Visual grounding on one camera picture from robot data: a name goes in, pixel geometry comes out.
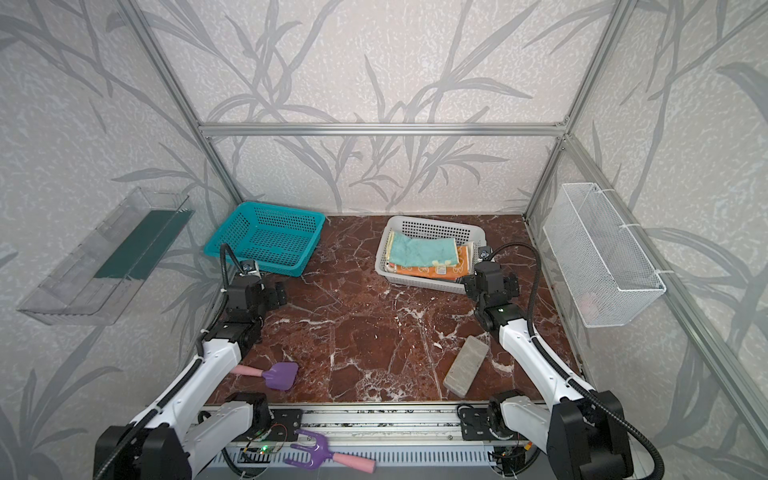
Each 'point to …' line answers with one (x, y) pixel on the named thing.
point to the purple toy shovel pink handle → (278, 376)
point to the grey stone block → (466, 366)
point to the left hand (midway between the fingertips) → (267, 275)
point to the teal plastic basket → (282, 241)
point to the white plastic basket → (472, 237)
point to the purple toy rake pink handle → (318, 455)
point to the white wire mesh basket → (606, 272)
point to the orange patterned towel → (441, 270)
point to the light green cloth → (420, 252)
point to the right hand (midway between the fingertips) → (493, 265)
